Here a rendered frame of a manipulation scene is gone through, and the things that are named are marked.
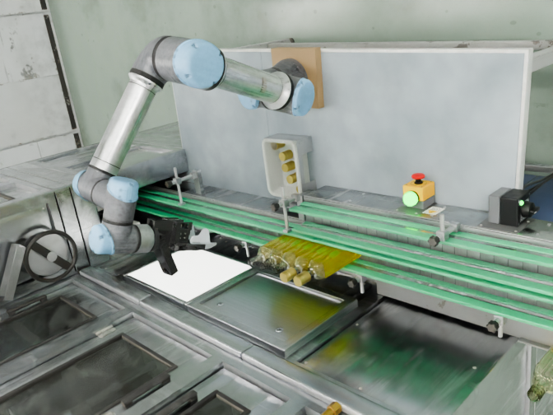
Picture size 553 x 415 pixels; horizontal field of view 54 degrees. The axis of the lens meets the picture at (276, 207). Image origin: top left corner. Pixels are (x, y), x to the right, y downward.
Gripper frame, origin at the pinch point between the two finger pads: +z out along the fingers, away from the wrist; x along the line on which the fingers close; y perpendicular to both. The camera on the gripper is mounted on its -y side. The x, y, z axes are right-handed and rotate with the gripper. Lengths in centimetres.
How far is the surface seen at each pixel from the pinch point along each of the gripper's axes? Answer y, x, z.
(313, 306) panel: -18.0, -15.9, 33.6
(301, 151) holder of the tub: 31, 9, 46
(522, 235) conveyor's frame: 17, -72, 44
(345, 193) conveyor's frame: 18, -8, 51
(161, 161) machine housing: 17, 90, 42
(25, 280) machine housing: -34, 91, -14
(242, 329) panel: -25.4, -7.3, 12.0
